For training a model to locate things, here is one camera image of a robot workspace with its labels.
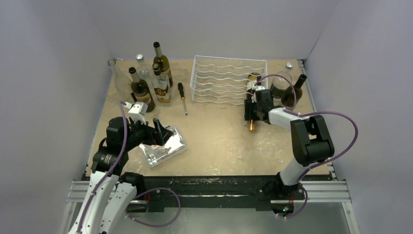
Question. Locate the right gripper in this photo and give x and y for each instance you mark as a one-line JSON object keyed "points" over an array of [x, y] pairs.
{"points": [[250, 109]]}

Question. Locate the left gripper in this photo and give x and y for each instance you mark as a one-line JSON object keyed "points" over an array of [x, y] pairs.
{"points": [[162, 134]]}

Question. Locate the red bottle gold foil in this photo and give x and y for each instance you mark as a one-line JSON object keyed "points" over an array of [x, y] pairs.
{"points": [[252, 126]]}

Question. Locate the dark green bottle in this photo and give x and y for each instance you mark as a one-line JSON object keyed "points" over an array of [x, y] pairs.
{"points": [[293, 93]]}

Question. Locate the dark bottle silver collar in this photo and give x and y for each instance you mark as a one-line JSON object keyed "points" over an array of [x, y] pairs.
{"points": [[141, 90]]}

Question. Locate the small dark bottle gold cap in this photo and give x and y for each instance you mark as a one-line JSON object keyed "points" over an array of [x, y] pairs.
{"points": [[161, 86]]}

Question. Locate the white wire wine rack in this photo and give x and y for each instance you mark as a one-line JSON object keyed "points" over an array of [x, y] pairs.
{"points": [[221, 80]]}

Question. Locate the tall clear bottle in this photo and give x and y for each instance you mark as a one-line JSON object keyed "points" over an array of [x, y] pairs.
{"points": [[121, 81]]}

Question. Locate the clear bottle silver cap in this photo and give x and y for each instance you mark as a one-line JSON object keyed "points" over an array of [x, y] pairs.
{"points": [[145, 72]]}

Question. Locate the dark labelled wine bottle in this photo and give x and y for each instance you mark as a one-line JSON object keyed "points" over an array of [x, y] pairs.
{"points": [[163, 62]]}

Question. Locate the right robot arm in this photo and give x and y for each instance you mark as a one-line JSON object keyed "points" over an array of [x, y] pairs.
{"points": [[311, 141]]}

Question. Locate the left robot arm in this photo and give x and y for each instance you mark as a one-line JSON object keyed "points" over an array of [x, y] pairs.
{"points": [[110, 191]]}

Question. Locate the clear plastic parts box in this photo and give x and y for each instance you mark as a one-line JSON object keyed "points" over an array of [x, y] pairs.
{"points": [[154, 155]]}

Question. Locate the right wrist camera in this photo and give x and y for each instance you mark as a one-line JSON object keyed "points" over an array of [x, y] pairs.
{"points": [[258, 88]]}

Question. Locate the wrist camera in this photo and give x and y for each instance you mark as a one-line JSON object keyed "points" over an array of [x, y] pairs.
{"points": [[137, 111], [258, 88]]}

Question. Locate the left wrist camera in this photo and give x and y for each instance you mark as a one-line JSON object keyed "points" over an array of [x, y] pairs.
{"points": [[137, 111]]}

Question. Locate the black handled screwdriver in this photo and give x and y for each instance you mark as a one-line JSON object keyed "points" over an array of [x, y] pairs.
{"points": [[182, 94]]}

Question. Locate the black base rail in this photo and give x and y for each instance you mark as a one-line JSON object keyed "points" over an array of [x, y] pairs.
{"points": [[258, 192]]}

